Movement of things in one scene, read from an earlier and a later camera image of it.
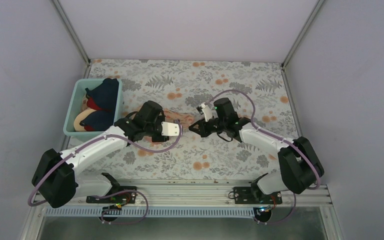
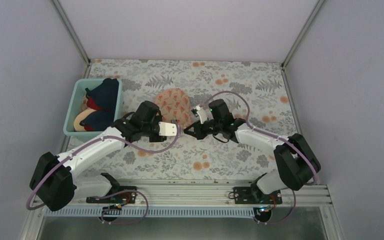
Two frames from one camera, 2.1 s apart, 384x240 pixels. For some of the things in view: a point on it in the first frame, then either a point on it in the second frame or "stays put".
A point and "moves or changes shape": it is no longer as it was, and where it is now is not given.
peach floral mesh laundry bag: [170, 115] moves or changes shape
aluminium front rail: [203, 194] stays put
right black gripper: [203, 131] stays put
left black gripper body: [149, 128] stays put
